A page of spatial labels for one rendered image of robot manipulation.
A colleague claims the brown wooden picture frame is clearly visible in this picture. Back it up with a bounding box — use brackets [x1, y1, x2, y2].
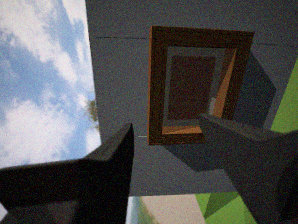
[147, 25, 255, 146]

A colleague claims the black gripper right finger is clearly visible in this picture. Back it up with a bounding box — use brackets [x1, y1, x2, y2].
[199, 113, 298, 224]

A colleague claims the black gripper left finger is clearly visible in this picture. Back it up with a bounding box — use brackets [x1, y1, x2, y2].
[0, 123, 134, 224]

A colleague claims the grey wall panel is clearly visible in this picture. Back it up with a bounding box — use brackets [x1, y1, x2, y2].
[85, 0, 298, 197]

